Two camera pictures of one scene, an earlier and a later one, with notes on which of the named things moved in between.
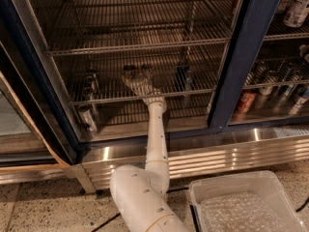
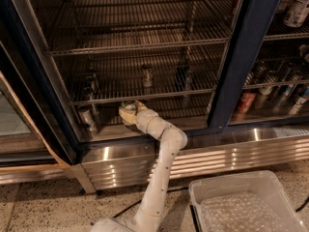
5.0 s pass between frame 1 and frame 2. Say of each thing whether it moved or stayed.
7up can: moved
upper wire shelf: stayed
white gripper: moved
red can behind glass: stayed
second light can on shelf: stayed
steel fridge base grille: stayed
